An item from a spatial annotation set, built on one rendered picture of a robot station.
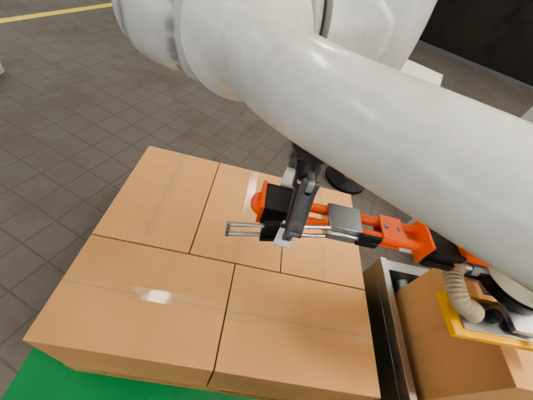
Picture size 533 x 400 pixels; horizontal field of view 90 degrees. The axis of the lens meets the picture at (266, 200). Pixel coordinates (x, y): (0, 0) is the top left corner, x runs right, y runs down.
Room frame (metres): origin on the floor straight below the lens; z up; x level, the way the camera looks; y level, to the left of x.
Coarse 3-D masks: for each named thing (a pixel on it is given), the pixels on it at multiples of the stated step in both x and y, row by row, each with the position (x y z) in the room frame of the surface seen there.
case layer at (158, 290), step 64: (128, 192) 0.72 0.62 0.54; (192, 192) 0.84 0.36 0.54; (256, 192) 0.99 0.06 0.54; (320, 192) 1.16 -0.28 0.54; (128, 256) 0.43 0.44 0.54; (192, 256) 0.52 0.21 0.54; (256, 256) 0.62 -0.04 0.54; (320, 256) 0.73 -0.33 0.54; (64, 320) 0.16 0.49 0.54; (128, 320) 0.22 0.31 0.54; (192, 320) 0.29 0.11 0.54; (256, 320) 0.36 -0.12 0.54; (320, 320) 0.44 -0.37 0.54; (256, 384) 0.19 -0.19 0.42; (320, 384) 0.23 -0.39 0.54
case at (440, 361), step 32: (416, 288) 0.63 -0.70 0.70; (480, 288) 0.54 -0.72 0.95; (416, 320) 0.52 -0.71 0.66; (416, 352) 0.42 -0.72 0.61; (448, 352) 0.39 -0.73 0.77; (480, 352) 0.37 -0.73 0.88; (512, 352) 0.36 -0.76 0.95; (416, 384) 0.32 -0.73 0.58; (448, 384) 0.31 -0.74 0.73; (480, 384) 0.29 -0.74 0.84; (512, 384) 0.28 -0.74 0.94
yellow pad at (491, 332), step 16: (448, 304) 0.35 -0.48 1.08; (480, 304) 0.38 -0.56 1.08; (496, 304) 0.40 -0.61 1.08; (448, 320) 0.32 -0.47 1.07; (464, 320) 0.32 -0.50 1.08; (496, 320) 0.34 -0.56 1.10; (464, 336) 0.29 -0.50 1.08; (480, 336) 0.30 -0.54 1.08; (496, 336) 0.31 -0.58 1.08; (512, 336) 0.33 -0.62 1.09; (528, 336) 0.34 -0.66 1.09
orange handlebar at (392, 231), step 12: (252, 204) 0.34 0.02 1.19; (360, 216) 0.41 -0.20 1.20; (372, 216) 0.42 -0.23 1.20; (384, 216) 0.43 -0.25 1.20; (384, 228) 0.39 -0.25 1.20; (396, 228) 0.40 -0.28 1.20; (408, 228) 0.42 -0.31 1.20; (384, 240) 0.37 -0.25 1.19; (396, 240) 0.37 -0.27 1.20; (408, 240) 0.38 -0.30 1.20; (480, 264) 0.40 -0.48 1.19
